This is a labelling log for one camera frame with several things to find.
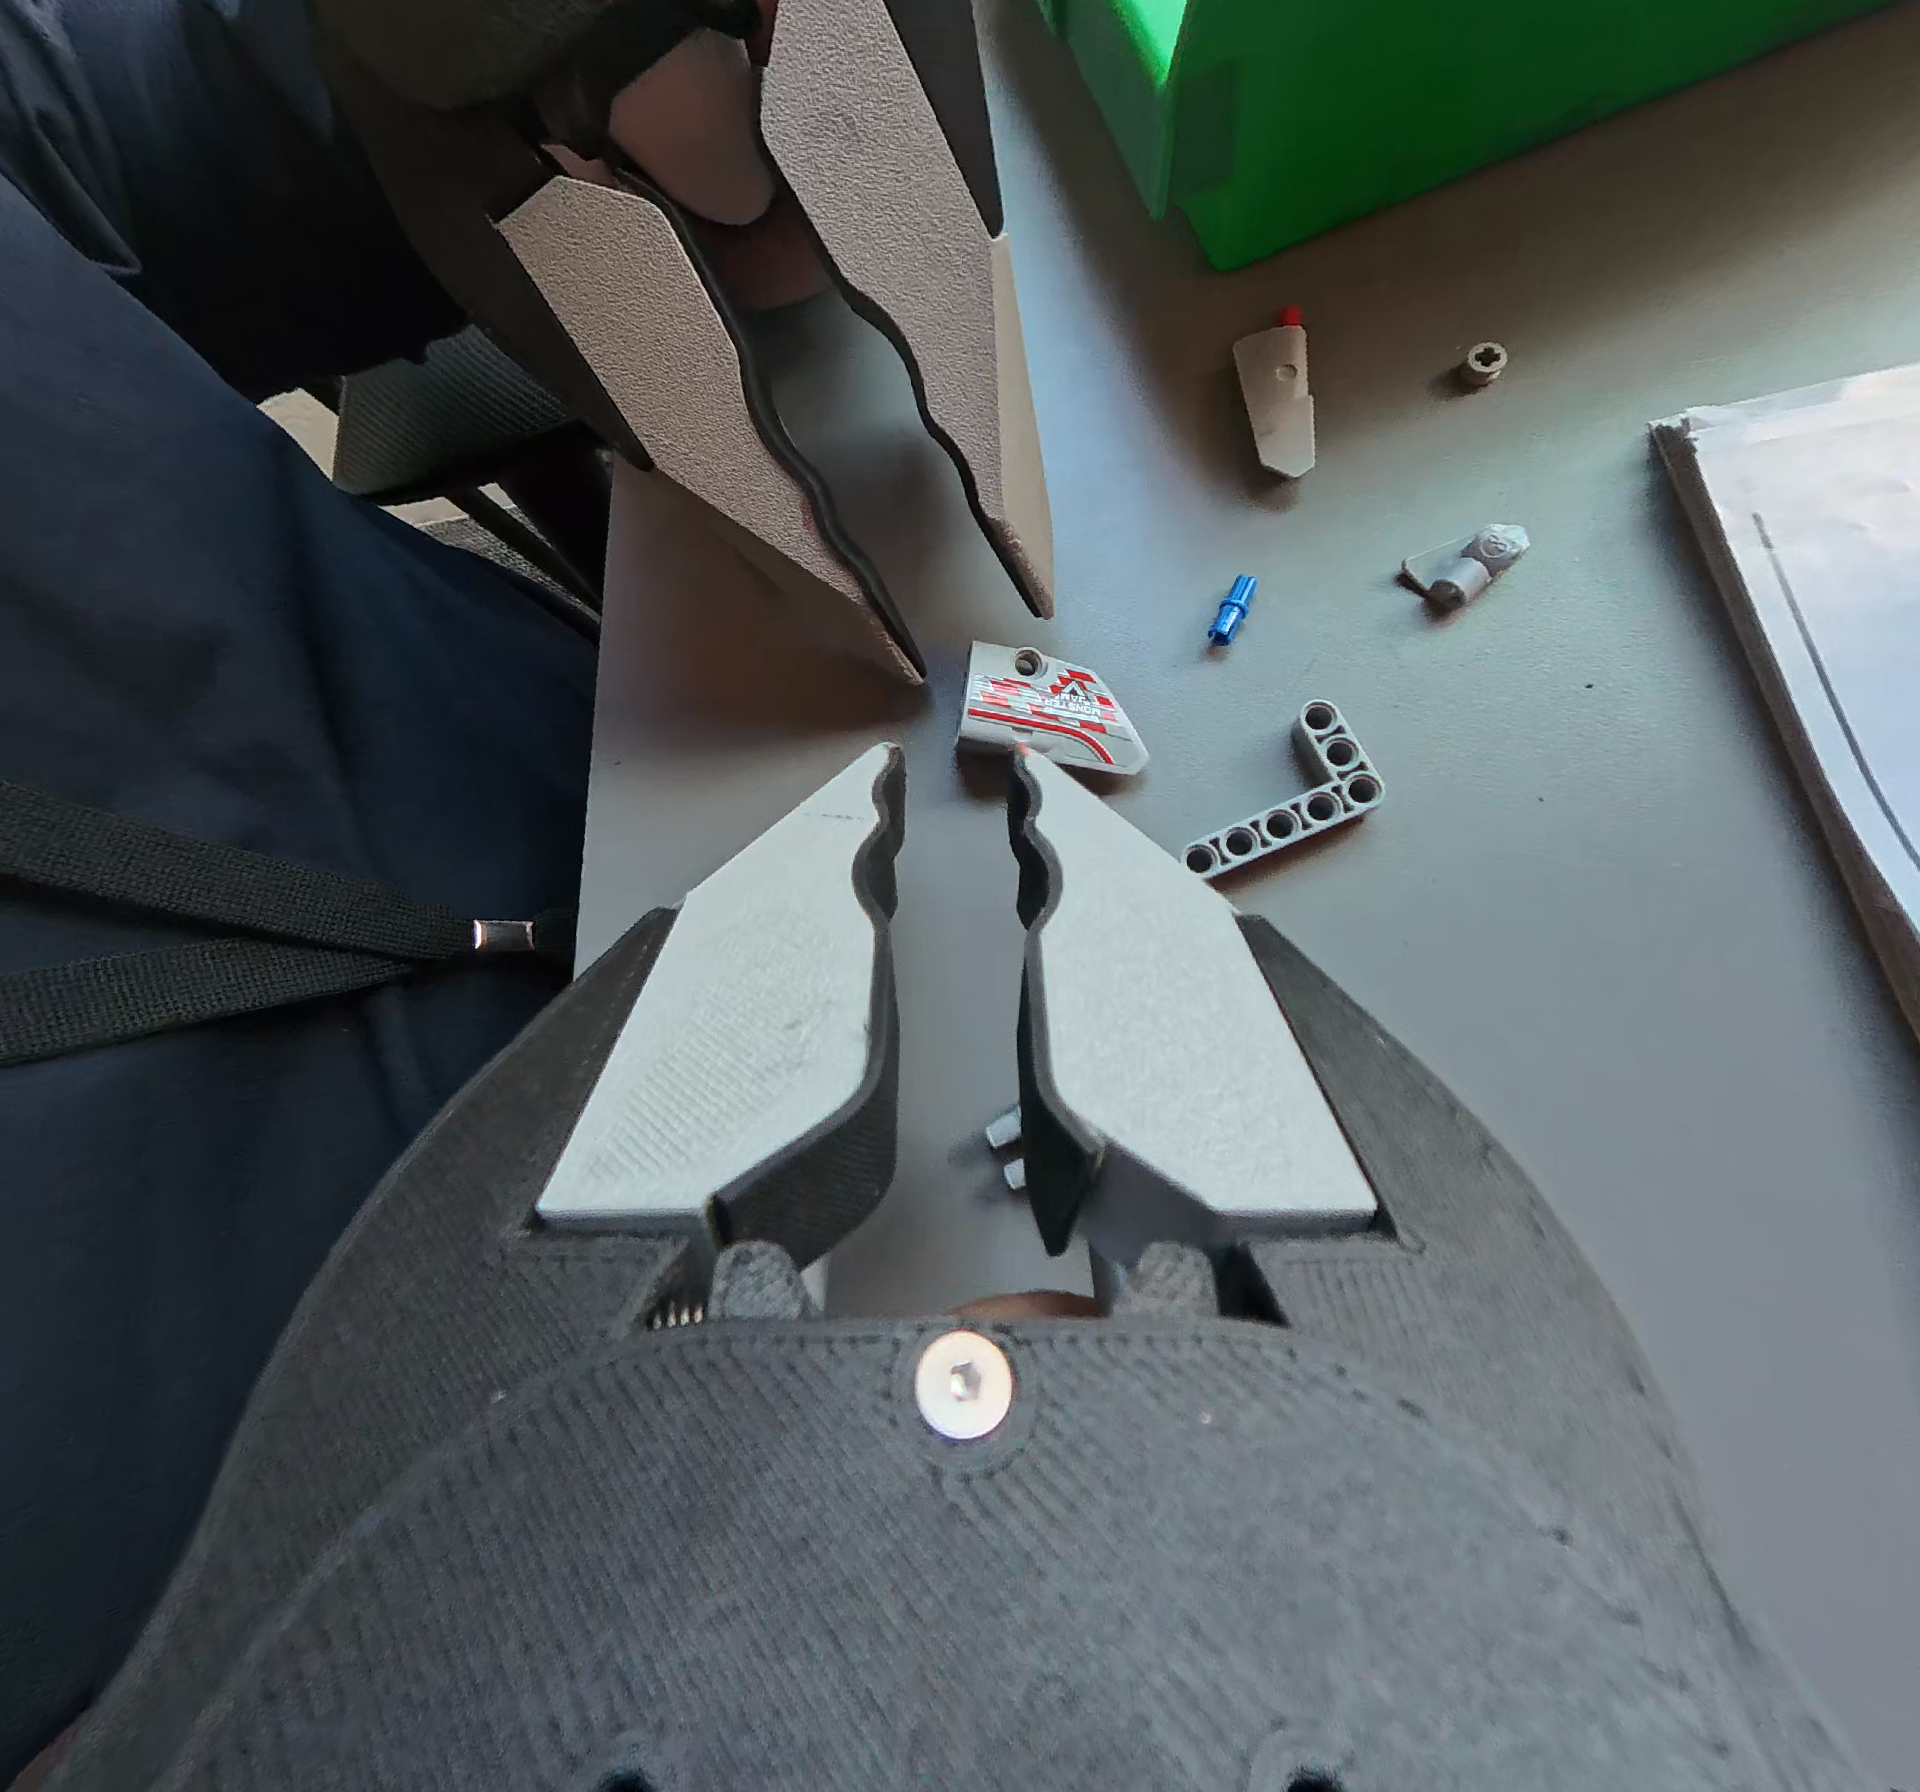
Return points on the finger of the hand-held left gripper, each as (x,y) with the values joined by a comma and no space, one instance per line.
(644,309)
(914,203)

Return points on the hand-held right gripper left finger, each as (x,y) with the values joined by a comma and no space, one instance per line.
(721,1057)

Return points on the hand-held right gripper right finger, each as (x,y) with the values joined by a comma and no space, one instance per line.
(1186,1057)

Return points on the grey red printed lego panel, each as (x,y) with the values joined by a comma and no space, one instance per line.
(1048,712)

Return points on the tiny grey lego piece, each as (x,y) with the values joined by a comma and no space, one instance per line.
(1001,1147)

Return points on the grey angled lego beam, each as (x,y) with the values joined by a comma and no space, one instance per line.
(1320,809)

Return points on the grey lego panel red pin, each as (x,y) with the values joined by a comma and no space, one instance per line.
(1273,396)

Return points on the blue lego pin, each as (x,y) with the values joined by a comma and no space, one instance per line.
(1230,616)

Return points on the small grey lego connector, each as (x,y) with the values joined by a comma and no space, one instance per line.
(1462,566)

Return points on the small grey lego bush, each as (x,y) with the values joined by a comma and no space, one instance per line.
(1480,364)

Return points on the lego instruction booklet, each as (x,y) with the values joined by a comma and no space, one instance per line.
(1830,621)

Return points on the person's left hand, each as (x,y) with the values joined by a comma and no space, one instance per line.
(776,258)

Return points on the grey mesh chair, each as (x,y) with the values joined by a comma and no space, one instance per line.
(450,428)

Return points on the person's navy clothing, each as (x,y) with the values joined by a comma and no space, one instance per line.
(226,621)

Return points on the green plastic bin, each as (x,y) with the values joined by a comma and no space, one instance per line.
(1424,52)

